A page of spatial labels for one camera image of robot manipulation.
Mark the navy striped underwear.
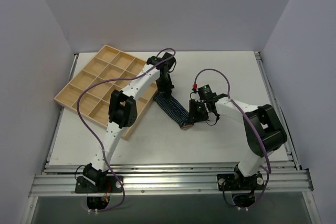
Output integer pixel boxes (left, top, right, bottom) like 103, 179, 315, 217
154, 93, 194, 130

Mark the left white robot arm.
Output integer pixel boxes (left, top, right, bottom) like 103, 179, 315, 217
77, 48, 176, 192

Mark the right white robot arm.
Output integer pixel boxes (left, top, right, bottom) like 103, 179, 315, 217
189, 84, 287, 189

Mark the wooden compartment tray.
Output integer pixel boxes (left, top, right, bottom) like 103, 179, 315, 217
54, 45, 158, 140

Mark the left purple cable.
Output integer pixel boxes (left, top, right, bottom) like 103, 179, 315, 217
76, 48, 177, 211

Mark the purple cable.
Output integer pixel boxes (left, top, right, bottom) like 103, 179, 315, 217
76, 48, 177, 211
193, 68, 272, 209

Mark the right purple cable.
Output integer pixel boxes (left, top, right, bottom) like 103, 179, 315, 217
193, 68, 272, 209

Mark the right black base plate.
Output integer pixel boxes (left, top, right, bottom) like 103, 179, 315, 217
216, 173, 265, 191

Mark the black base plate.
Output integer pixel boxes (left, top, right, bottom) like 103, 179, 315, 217
75, 176, 122, 194
216, 173, 265, 191

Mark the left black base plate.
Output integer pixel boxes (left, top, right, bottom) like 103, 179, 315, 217
75, 176, 122, 194

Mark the aluminium frame rail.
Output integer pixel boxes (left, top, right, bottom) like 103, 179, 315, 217
29, 167, 313, 197

